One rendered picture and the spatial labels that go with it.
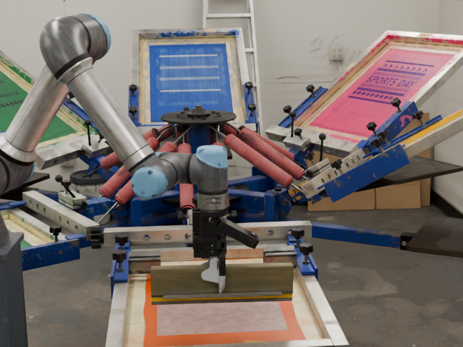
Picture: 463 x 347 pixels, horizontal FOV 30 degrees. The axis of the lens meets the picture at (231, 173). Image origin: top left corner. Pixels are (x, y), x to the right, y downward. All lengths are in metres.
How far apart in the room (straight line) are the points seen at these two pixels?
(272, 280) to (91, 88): 0.65
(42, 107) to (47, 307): 2.96
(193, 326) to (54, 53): 0.80
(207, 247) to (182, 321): 0.30
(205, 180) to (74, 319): 2.90
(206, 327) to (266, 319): 0.17
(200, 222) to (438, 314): 2.97
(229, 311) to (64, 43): 0.87
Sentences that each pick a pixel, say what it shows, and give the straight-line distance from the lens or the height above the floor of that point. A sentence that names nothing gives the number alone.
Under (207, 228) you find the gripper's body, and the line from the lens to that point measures 2.13.
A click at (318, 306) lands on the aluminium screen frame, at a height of 0.99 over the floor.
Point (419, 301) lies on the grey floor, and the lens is 5.10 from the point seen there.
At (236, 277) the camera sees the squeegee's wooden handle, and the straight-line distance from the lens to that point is 2.17.
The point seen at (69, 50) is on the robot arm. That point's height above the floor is 1.69.
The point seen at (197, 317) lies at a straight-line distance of 2.37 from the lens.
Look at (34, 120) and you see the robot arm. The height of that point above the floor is 1.50.
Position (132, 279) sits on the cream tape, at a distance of 2.65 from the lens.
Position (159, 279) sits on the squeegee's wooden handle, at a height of 1.12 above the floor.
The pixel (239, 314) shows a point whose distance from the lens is 2.38.
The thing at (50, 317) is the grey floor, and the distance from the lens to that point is 4.94.
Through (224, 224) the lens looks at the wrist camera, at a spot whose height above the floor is 1.26.
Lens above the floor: 1.87
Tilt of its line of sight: 13 degrees down
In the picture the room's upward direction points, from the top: 1 degrees counter-clockwise
